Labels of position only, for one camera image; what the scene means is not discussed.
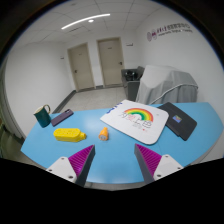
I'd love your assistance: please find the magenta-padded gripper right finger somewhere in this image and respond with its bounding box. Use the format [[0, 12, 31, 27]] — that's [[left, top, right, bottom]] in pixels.
[[133, 142, 185, 185]]

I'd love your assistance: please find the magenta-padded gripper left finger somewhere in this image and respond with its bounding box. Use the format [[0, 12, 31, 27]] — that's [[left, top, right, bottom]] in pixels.
[[45, 143, 97, 188]]

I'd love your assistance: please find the yellow power strip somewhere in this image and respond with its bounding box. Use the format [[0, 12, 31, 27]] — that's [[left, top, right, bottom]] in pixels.
[[52, 127, 88, 144]]

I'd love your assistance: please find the white rainbow-print mouse pad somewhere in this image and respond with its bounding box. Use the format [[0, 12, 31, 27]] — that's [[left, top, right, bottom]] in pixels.
[[99, 98, 170, 146]]

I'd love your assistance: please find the purple smartphone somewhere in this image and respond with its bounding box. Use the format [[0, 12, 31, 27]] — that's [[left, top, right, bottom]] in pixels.
[[50, 108, 75, 128]]

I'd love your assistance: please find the black notebook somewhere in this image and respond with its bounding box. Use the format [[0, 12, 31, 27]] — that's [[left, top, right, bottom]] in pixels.
[[156, 101, 198, 142]]

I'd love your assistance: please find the furniture under grey cover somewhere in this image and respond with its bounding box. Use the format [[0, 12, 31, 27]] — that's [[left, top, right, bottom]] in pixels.
[[135, 64, 199, 106]]

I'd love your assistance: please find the black bag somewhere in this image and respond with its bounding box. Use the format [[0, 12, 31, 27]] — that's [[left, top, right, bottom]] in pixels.
[[127, 71, 141, 81]]

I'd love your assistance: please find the beige door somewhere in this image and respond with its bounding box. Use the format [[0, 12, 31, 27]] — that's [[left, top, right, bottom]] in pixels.
[[96, 36, 126, 89], [66, 42, 96, 93]]

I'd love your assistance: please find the long ceiling light strip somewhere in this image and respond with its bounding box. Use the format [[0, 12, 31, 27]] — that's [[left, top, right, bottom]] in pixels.
[[60, 12, 112, 31]]

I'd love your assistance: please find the teal mug with gold handle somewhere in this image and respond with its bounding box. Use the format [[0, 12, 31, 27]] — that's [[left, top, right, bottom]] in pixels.
[[32, 103, 53, 129]]

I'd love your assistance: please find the wall sign lettering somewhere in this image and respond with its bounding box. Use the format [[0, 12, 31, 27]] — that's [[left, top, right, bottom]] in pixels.
[[146, 23, 195, 43]]

